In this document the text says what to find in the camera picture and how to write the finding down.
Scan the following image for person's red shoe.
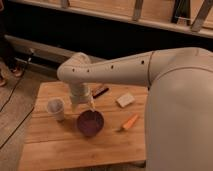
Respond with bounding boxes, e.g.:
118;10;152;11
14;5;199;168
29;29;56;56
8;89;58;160
11;67;23;77

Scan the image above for dark chocolate bar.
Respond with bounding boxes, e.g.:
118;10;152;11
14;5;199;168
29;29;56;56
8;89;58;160
92;85;109;99

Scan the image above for orange pepper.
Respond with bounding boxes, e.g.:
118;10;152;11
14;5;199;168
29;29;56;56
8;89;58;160
118;114;139;132

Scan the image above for white ceramic cup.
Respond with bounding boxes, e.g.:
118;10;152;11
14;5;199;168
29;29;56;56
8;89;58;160
46;98;65;121

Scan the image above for dark purple bowl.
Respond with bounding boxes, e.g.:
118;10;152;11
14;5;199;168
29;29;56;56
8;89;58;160
77;110;104;137

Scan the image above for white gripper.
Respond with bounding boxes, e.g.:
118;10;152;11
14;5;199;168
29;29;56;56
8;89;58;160
69;83;92;111

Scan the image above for beige sponge block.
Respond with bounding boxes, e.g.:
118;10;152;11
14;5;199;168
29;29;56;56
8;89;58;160
116;93;135;108

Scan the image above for black floor cable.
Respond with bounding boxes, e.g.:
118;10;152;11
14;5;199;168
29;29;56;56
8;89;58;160
0;49;36;149

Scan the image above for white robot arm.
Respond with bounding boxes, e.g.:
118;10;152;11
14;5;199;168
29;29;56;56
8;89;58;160
57;47;213;171

